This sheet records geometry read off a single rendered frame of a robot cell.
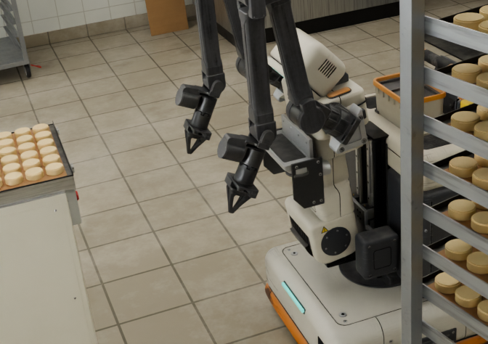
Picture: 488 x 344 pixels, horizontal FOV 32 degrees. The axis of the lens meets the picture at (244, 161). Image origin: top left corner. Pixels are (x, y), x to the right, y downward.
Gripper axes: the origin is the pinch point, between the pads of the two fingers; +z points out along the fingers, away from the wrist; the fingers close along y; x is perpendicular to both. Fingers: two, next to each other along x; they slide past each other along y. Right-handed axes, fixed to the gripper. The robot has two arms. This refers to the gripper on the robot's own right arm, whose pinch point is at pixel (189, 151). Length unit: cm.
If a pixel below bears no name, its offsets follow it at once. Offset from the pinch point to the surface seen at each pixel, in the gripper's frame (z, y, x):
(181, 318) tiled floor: 73, -16, 26
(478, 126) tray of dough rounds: -60, 130, -6
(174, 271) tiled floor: 70, -48, 32
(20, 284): 44, 23, -47
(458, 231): -41, 132, -2
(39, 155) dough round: 8.6, 7.3, -48.3
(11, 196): 17, 21, -56
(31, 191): 14, 21, -51
